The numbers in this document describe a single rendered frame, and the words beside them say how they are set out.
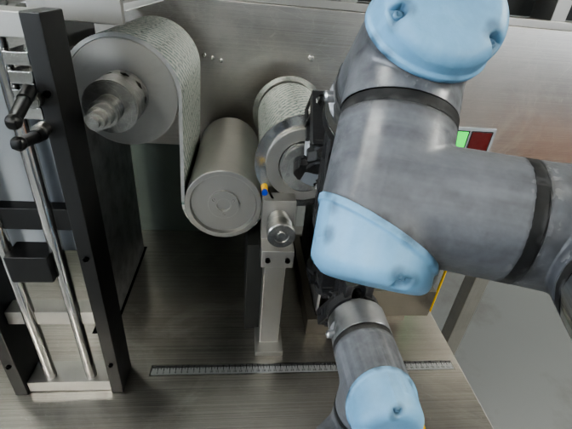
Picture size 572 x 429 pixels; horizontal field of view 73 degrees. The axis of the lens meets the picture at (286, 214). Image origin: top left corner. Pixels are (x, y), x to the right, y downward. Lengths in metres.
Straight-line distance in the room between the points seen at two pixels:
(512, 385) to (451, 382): 1.39
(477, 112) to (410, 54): 0.81
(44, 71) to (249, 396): 0.53
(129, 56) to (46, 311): 0.36
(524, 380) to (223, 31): 1.95
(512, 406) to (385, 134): 1.92
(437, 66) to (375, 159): 0.06
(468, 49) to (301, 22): 0.65
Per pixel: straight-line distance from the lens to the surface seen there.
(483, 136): 1.06
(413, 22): 0.23
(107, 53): 0.57
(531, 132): 1.13
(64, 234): 0.57
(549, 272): 0.24
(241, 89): 0.88
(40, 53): 0.44
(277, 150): 0.56
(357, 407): 0.43
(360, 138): 0.23
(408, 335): 0.84
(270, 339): 0.74
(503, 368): 2.22
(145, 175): 0.98
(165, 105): 0.56
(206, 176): 0.58
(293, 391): 0.70
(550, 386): 2.28
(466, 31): 0.24
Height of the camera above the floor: 1.48
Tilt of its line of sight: 31 degrees down
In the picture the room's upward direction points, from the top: 6 degrees clockwise
